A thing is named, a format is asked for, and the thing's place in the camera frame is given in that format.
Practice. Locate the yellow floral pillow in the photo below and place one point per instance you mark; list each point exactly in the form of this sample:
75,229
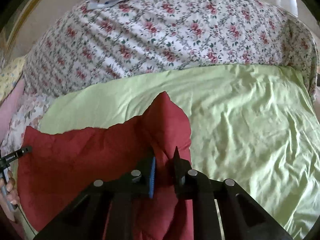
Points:
10,77

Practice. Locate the red quilted jacket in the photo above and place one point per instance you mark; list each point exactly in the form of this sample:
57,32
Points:
75,155

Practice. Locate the pale floral cloth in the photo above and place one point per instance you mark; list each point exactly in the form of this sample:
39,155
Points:
27,115

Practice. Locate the person's left hand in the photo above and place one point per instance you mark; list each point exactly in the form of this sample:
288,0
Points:
12,187

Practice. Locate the pink pillow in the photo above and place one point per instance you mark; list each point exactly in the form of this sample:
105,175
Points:
10,105

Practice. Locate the rose print floral quilt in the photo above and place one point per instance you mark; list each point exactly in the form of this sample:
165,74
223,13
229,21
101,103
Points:
150,42

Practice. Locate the light green bed sheet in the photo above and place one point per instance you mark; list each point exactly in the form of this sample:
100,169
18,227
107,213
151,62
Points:
250,130

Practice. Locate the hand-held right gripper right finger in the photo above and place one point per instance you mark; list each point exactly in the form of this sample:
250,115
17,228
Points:
178,170

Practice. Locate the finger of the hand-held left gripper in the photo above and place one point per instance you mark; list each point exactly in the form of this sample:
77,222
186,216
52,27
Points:
25,150

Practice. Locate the gold picture frame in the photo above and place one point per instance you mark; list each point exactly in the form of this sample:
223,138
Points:
30,5

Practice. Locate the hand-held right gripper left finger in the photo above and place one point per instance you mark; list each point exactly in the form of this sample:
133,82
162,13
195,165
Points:
152,177

